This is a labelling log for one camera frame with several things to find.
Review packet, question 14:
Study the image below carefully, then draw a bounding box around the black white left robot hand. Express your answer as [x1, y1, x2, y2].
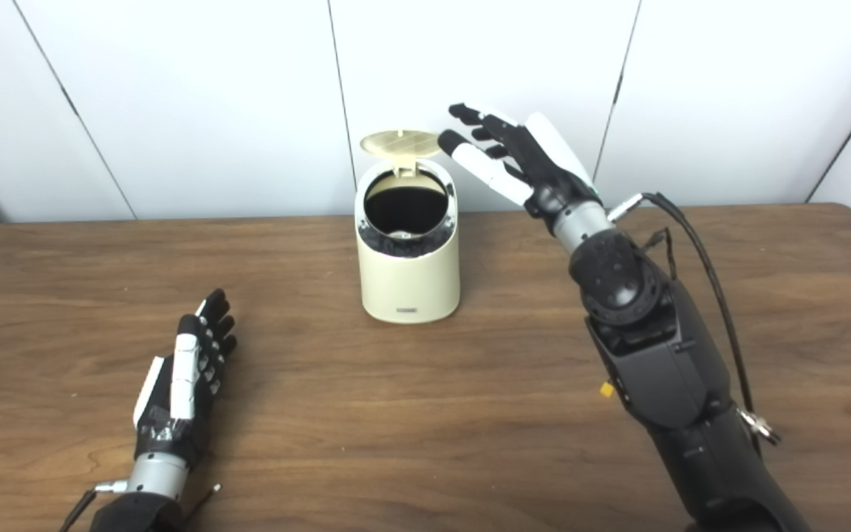
[133, 288, 238, 470]

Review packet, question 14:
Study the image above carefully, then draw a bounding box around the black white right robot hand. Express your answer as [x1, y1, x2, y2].
[437, 103, 604, 219]

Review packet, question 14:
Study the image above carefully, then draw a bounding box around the cream round bin lid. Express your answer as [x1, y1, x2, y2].
[360, 130, 442, 177]

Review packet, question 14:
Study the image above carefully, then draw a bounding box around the black bin liner bag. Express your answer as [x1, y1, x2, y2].
[363, 171, 456, 258]

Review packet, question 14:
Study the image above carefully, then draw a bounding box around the cream-colored bin body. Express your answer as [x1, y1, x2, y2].
[355, 157, 462, 324]

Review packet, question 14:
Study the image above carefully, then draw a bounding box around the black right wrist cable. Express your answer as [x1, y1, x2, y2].
[606, 191, 782, 446]

